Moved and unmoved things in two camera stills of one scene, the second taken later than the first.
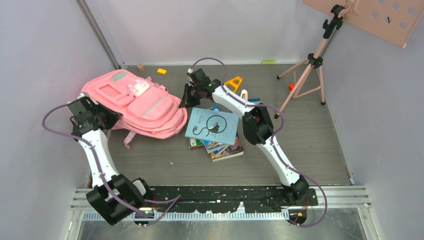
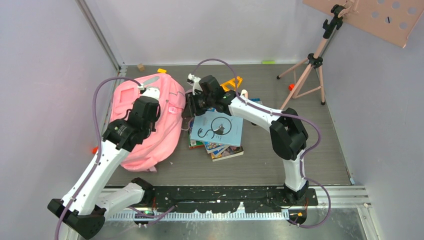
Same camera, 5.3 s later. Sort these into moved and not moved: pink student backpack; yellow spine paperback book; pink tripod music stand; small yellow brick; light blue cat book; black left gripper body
Moved: black left gripper body; pink student backpack
Not moved: light blue cat book; yellow spine paperback book; small yellow brick; pink tripod music stand
